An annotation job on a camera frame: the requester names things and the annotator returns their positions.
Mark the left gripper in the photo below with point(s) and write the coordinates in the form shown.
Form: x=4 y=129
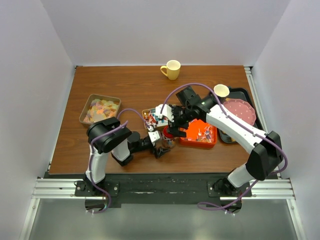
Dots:
x=160 y=151

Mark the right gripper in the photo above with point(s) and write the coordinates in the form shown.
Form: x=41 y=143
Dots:
x=174 y=130

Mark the red jar lid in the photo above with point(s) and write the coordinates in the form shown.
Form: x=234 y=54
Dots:
x=166 y=133

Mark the clear plastic jar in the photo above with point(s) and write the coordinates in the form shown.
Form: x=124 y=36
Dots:
x=168 y=142

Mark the gold tin of lollipops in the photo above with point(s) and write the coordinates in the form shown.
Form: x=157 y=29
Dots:
x=152 y=122

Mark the silver tin of gummies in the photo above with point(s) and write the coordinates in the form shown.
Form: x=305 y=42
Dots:
x=98 y=108

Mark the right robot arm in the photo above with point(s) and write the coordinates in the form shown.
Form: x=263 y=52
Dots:
x=265 y=149

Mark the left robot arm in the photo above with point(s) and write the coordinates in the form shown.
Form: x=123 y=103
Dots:
x=109 y=136

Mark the orange tray of candies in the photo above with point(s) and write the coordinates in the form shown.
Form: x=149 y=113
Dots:
x=199 y=135

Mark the dark green cup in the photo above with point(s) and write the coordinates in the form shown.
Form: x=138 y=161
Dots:
x=221 y=90

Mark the yellow mug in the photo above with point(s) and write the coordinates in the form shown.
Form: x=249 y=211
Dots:
x=171 y=70

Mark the pink dotted plate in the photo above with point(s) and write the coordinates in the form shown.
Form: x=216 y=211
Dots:
x=242 y=109

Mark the black serving tray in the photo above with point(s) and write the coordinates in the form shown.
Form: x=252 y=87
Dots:
x=242 y=93

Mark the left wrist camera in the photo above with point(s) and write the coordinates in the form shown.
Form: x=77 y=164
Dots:
x=154 y=136

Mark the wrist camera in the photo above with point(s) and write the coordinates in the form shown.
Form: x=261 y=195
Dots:
x=154 y=136
x=164 y=111

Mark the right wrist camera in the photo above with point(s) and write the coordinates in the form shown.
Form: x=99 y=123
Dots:
x=164 y=111

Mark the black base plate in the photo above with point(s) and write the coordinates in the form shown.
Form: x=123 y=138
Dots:
x=162 y=188

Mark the aluminium rail frame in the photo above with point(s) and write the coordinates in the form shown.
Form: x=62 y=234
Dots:
x=268 y=212

